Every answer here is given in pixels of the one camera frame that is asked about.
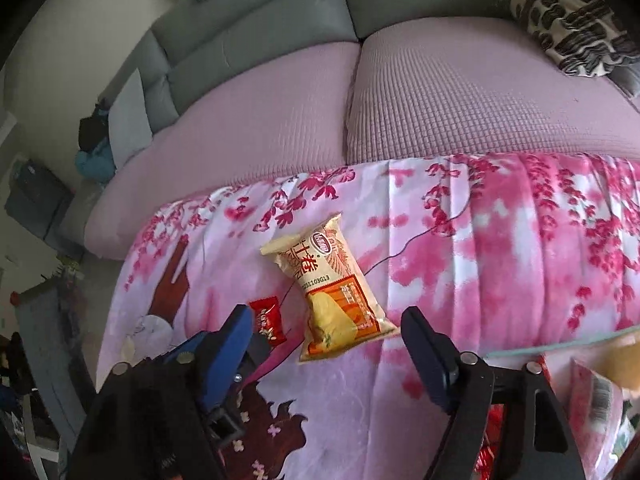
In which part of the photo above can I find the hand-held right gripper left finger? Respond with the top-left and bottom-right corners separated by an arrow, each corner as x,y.
67,304 -> 257,480

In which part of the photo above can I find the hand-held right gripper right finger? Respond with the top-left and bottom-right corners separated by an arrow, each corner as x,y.
401,306 -> 586,480

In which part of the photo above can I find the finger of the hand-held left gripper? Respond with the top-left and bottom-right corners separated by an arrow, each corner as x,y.
162,332 -> 203,361
235,335 -> 288,386

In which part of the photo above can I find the small red candy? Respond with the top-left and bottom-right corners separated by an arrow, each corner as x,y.
248,296 -> 288,348

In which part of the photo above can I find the orange yellow snack packet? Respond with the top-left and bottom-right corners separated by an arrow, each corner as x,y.
260,212 -> 401,363

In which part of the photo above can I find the teal cardboard box tray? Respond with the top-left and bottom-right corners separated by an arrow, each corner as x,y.
482,325 -> 640,480

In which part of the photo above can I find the pink snack packet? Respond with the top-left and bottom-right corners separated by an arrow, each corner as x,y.
570,357 -> 631,480

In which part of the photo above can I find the pink printed blanket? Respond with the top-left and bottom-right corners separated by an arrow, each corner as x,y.
95,152 -> 640,480

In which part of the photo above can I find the blue grey cabinet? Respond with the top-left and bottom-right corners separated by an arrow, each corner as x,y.
15,280 -> 88,461

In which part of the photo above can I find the teal cloth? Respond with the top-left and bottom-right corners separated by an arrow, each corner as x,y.
75,140 -> 116,184

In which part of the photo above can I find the dark grey storage box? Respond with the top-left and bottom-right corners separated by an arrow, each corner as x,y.
4,159 -> 76,246

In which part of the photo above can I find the pink sofa cover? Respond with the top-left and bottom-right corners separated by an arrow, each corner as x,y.
82,16 -> 640,261

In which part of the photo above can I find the white cushion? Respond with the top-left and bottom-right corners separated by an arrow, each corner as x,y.
107,69 -> 153,171

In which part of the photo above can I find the dark bag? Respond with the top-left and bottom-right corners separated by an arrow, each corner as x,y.
77,100 -> 113,153

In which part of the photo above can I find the grey sofa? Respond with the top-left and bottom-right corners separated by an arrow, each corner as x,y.
107,0 -> 640,131

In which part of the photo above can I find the grey pillow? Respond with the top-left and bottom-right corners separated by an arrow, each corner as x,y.
607,62 -> 640,111

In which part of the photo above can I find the black patterned pillow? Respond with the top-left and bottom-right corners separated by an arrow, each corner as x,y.
500,0 -> 640,78

